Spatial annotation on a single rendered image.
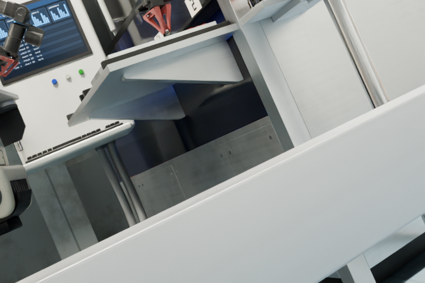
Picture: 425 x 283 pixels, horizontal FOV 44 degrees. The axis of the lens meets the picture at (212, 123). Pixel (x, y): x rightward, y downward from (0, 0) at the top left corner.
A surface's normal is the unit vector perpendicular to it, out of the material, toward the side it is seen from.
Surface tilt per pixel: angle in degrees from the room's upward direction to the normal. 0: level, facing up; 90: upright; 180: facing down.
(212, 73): 90
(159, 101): 90
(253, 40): 90
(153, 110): 90
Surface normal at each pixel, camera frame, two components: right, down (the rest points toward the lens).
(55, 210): 0.27, -0.15
